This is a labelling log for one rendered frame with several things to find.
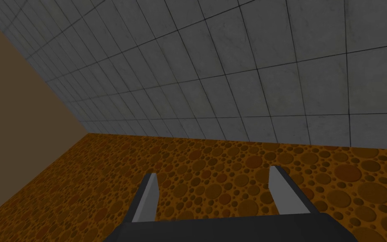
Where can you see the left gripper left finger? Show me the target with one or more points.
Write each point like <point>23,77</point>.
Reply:
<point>145,201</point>

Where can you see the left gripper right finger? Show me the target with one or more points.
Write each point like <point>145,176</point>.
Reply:
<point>289,196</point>

